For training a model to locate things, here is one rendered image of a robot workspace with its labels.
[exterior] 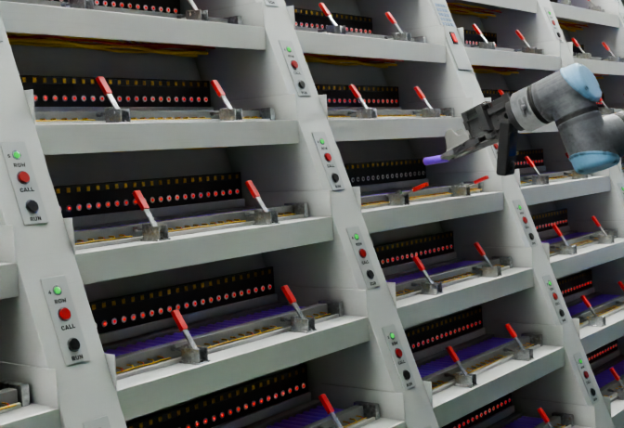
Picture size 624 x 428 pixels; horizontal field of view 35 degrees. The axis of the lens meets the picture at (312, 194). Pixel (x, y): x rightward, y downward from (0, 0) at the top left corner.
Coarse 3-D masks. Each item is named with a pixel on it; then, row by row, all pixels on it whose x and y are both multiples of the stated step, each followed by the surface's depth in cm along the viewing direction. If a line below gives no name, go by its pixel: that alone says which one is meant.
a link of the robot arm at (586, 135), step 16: (576, 112) 196; (592, 112) 196; (560, 128) 199; (576, 128) 196; (592, 128) 195; (608, 128) 196; (576, 144) 196; (592, 144) 194; (608, 144) 195; (576, 160) 197; (592, 160) 194; (608, 160) 194
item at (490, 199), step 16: (448, 176) 248; (464, 176) 246; (480, 176) 243; (496, 176) 240; (480, 192) 240; (496, 192) 237; (384, 208) 200; (400, 208) 203; (416, 208) 208; (432, 208) 213; (448, 208) 219; (464, 208) 225; (480, 208) 230; (496, 208) 237; (368, 224) 194; (384, 224) 199; (400, 224) 203; (416, 224) 208
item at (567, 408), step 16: (496, 400) 232; (528, 400) 239; (464, 416) 220; (480, 416) 226; (496, 416) 231; (512, 416) 234; (528, 416) 239; (544, 416) 219; (560, 416) 232; (576, 416) 232; (592, 416) 229
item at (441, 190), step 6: (450, 186) 232; (474, 186) 240; (402, 192) 214; (414, 192) 218; (420, 192) 220; (426, 192) 222; (432, 192) 224; (438, 192) 226; (444, 192) 228; (450, 192) 231; (366, 198) 203; (372, 198) 205; (378, 198) 207; (384, 198) 209; (414, 198) 218; (366, 204) 203
